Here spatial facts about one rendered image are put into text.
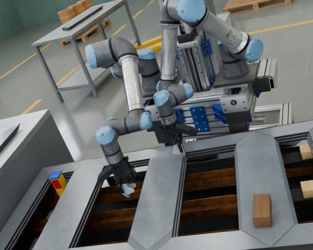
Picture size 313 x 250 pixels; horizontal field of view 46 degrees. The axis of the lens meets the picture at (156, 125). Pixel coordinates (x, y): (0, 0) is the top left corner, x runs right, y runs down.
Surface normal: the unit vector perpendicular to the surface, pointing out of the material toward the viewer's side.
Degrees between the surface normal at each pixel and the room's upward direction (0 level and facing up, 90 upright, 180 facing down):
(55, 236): 0
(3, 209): 90
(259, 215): 0
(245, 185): 0
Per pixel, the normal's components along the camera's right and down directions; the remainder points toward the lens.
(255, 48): 0.58, 0.33
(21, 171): 0.94, -0.18
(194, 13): 0.37, 0.24
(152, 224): -0.29, -0.84
